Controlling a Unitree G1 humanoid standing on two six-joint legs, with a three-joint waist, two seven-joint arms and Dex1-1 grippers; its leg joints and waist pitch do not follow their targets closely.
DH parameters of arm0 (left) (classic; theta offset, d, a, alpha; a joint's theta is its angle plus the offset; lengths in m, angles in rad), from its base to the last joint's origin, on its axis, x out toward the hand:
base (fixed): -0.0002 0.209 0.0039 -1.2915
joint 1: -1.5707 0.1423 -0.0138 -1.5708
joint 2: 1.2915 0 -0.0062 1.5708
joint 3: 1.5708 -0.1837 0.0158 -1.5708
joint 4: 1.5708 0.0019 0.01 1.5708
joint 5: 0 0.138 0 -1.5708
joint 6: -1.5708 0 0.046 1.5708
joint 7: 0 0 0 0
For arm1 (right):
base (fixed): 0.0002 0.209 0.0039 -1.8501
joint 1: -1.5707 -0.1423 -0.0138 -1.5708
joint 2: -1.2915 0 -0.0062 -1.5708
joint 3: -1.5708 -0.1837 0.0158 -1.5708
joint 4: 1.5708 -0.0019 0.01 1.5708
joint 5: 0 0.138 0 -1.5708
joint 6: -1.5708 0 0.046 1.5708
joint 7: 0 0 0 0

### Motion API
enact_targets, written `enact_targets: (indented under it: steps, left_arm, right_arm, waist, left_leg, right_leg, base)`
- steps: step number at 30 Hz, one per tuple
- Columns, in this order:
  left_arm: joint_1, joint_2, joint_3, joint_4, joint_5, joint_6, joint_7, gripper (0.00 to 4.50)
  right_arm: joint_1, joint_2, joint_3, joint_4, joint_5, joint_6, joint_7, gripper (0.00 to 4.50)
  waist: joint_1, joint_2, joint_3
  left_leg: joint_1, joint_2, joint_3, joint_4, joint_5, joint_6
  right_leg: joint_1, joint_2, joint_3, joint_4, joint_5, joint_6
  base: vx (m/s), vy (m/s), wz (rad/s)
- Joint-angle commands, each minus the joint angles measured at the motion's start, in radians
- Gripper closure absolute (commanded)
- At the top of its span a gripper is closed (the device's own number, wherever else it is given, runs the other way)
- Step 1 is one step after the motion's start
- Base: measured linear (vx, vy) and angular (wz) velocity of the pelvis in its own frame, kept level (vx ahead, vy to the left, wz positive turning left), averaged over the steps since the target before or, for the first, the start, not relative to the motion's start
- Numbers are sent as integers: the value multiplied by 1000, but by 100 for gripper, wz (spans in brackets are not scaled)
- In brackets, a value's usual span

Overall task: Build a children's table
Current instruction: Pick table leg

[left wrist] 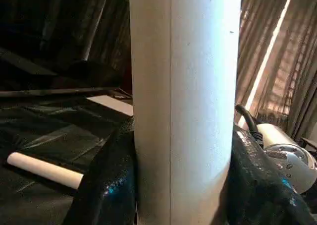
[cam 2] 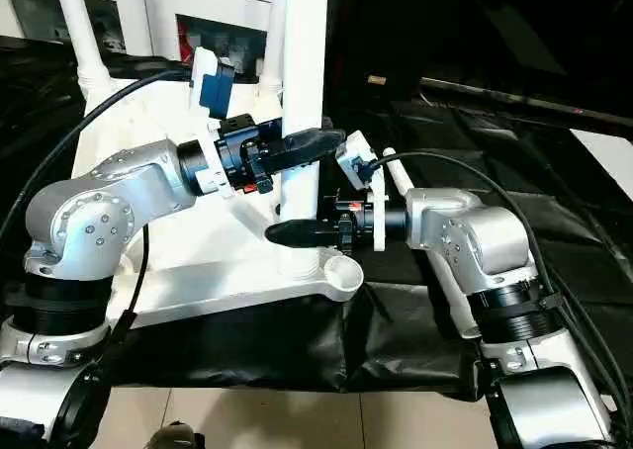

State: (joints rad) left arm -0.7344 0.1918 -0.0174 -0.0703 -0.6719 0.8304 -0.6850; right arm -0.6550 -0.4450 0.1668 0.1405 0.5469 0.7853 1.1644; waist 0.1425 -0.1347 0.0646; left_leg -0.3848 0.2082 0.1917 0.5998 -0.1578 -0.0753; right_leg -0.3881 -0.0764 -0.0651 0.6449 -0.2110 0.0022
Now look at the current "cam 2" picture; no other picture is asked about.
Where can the white plastic table top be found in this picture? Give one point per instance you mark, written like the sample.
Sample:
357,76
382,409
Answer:
218,246

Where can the white plastic table leg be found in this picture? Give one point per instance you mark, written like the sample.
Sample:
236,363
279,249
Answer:
77,24
398,172
305,53
272,34

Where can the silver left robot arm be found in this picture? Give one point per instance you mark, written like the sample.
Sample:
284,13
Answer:
89,222

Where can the small yellow tag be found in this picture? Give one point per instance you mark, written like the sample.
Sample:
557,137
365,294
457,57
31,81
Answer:
377,79

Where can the red bottle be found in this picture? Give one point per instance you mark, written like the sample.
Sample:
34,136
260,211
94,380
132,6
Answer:
185,45

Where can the white glass-door cabinet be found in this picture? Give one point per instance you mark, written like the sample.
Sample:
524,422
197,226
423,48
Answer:
148,4

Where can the black work mat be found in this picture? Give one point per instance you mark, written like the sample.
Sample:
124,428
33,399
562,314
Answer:
554,222

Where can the dark metal rod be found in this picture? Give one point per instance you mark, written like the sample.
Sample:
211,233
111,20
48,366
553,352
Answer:
524,98

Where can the white flat board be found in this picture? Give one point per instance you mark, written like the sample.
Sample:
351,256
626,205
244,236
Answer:
608,157

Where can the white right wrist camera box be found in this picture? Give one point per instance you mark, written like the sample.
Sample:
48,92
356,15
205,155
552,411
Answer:
361,172

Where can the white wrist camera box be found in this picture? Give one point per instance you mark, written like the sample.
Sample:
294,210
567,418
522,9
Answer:
361,172
213,83

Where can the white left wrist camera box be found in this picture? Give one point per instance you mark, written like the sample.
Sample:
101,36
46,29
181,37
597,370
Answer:
213,83

